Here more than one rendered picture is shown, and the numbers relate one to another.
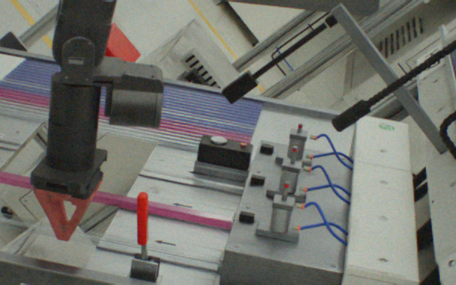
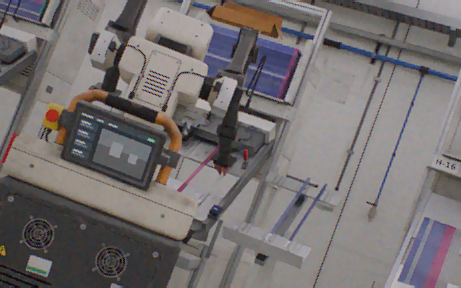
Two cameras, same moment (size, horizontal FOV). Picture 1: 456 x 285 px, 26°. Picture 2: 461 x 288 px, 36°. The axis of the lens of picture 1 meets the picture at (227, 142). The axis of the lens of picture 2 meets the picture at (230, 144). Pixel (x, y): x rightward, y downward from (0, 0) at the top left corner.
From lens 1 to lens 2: 2.96 m
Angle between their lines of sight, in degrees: 62
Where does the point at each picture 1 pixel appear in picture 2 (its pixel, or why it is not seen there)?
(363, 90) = (40, 89)
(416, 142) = (59, 93)
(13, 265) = (239, 184)
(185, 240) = not seen: hidden behind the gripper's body
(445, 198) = (259, 105)
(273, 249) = (254, 140)
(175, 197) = (201, 152)
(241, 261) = (255, 147)
